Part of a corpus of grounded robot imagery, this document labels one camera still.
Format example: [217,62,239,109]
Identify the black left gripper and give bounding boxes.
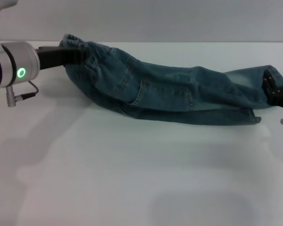
[33,46,88,70]

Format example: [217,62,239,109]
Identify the blue denim shorts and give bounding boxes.
[59,33,283,126]

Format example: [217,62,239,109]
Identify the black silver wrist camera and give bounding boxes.
[0,0,19,23]

